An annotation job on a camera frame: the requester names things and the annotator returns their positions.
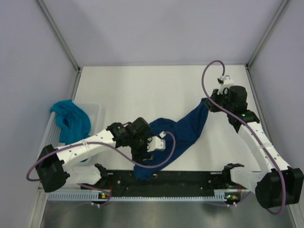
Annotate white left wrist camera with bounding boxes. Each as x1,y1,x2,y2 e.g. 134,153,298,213
147,132,166,152

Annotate dark blue t shirt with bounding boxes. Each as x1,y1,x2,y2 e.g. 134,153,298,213
133,98,209,180

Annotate grey slotted cable duct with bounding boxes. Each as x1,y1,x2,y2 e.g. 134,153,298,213
48,191,226,202

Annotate white plastic basket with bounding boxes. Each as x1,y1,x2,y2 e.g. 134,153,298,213
44,100,104,147

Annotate right aluminium frame post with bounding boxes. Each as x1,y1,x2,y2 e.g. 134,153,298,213
246,0,292,70

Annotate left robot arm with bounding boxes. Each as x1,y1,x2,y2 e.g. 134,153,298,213
35,117,155,193

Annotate aluminium frame post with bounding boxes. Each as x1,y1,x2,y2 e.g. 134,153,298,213
246,0,292,70
35,0,80,72

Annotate teal t shirt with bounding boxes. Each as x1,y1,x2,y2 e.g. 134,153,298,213
50,99,91,145

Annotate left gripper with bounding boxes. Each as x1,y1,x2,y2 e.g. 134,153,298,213
128,132,153,162

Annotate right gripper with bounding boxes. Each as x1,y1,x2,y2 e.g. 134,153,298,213
205,88,234,114

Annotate left aluminium frame post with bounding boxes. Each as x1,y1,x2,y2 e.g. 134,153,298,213
35,0,80,72

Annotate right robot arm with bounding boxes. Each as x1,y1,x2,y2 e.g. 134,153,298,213
205,85,304,209

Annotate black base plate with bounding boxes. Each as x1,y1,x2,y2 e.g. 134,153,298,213
92,170,240,198

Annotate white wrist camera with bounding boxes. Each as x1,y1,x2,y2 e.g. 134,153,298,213
147,132,166,152
217,75,234,95

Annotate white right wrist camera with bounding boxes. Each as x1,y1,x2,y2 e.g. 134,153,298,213
217,75,234,95

